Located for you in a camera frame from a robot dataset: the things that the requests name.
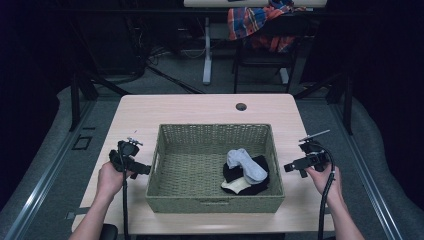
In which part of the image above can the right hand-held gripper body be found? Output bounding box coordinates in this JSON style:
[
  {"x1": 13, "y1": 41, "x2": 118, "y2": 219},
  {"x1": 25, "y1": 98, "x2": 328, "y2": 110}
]
[{"x1": 298, "y1": 129, "x2": 332, "y2": 173}]

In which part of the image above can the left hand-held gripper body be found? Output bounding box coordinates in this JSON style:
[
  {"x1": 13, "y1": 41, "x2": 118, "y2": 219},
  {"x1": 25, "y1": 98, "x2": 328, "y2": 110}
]
[{"x1": 109, "y1": 136, "x2": 144, "y2": 173}]

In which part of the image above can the grey sock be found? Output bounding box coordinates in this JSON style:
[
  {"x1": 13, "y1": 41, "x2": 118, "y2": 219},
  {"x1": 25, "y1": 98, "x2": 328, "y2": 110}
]
[{"x1": 226, "y1": 148, "x2": 269, "y2": 186}]

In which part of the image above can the cream and black sock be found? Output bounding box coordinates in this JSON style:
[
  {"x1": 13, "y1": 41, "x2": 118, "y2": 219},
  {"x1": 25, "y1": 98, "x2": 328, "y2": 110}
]
[{"x1": 220, "y1": 176, "x2": 253, "y2": 196}]

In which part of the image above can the green woven basket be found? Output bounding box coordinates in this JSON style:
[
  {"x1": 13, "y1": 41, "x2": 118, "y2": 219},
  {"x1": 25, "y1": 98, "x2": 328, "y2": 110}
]
[{"x1": 145, "y1": 123, "x2": 286, "y2": 214}]

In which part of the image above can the person's left hand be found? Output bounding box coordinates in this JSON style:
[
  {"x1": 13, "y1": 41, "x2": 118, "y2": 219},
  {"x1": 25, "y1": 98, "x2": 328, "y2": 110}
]
[{"x1": 95, "y1": 161, "x2": 134, "y2": 199}]

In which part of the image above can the person's right hand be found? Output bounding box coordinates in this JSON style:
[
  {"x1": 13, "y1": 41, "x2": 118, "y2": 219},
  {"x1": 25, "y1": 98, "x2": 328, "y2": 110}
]
[{"x1": 304, "y1": 163, "x2": 344, "y2": 205}]

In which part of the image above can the black metal stand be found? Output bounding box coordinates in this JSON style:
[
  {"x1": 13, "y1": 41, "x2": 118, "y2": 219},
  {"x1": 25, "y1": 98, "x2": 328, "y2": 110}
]
[
  {"x1": 293, "y1": 71, "x2": 354, "y2": 136},
  {"x1": 68, "y1": 71, "x2": 131, "y2": 133}
]

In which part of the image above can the black chair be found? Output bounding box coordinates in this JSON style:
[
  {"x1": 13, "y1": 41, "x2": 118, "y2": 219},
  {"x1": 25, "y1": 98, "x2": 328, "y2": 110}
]
[{"x1": 231, "y1": 13, "x2": 309, "y2": 95}]

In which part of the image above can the plaid cloth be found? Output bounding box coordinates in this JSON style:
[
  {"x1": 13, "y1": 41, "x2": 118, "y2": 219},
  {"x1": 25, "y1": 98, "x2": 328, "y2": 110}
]
[{"x1": 227, "y1": 0, "x2": 306, "y2": 54}]

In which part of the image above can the white desk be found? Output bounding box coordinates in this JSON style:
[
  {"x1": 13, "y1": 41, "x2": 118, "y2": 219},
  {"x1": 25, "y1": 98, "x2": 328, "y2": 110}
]
[{"x1": 183, "y1": 0, "x2": 329, "y2": 86}]

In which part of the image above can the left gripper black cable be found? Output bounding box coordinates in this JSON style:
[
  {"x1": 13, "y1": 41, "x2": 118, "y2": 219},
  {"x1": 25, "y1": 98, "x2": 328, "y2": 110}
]
[{"x1": 117, "y1": 141, "x2": 132, "y2": 240}]

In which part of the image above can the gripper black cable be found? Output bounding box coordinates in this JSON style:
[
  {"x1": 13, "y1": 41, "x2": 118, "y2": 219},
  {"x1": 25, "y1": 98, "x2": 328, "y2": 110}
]
[
  {"x1": 117, "y1": 141, "x2": 132, "y2": 240},
  {"x1": 313, "y1": 142, "x2": 336, "y2": 240}
]

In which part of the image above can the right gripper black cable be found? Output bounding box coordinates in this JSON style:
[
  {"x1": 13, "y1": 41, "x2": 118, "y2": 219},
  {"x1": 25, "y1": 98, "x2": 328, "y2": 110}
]
[{"x1": 313, "y1": 142, "x2": 336, "y2": 240}]

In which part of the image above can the black floor cable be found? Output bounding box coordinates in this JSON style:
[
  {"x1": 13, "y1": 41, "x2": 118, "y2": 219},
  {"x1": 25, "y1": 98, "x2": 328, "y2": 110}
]
[{"x1": 144, "y1": 63, "x2": 205, "y2": 95}]

